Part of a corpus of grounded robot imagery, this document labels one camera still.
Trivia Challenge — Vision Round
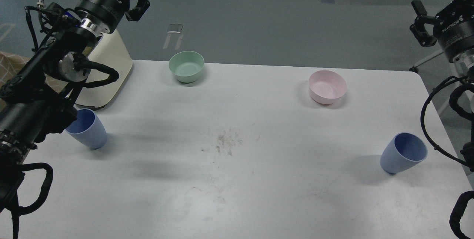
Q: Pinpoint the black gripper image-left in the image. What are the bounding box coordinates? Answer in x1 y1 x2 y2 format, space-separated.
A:
76 0 150 33

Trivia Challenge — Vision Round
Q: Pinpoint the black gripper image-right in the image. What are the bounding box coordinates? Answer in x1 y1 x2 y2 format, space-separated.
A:
410 0 474 63

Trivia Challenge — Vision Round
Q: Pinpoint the blue cup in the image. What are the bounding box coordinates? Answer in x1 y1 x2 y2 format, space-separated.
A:
380 132 428 174
66 109 108 149

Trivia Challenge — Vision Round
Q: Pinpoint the cream white toaster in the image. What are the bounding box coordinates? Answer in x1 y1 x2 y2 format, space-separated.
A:
72 29 133 109

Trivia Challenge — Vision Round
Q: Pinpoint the green bowl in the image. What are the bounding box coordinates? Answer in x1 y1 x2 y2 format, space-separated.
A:
168 50 205 83

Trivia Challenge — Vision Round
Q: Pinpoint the pink bowl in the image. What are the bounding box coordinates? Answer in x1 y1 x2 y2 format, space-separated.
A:
308 70 347 104

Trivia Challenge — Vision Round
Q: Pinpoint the beige checkered cloth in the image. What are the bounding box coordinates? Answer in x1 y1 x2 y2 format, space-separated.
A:
0 51 66 93

